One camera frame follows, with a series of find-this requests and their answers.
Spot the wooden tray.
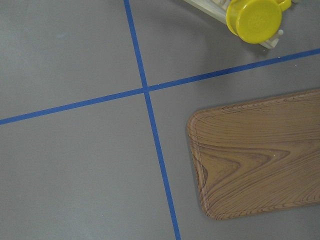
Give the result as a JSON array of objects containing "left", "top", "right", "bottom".
[{"left": 187, "top": 89, "right": 320, "bottom": 220}]

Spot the wooden mug rack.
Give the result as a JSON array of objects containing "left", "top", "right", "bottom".
[{"left": 187, "top": 0, "right": 300, "bottom": 49}]

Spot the yellow mug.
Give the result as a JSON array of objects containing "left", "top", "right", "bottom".
[{"left": 225, "top": 0, "right": 292, "bottom": 44}]

